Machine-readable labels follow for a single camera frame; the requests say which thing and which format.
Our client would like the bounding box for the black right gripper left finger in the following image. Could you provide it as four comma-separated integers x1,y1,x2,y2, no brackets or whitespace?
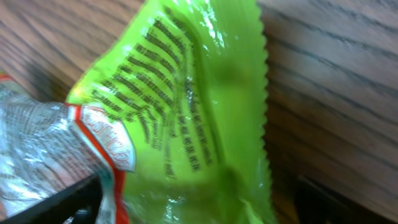
1,175,103,224

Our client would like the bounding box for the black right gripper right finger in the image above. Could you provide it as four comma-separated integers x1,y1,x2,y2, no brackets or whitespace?
294,176,392,224

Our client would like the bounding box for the green Haribo gummy bag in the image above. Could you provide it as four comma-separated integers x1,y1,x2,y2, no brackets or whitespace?
0,0,279,224

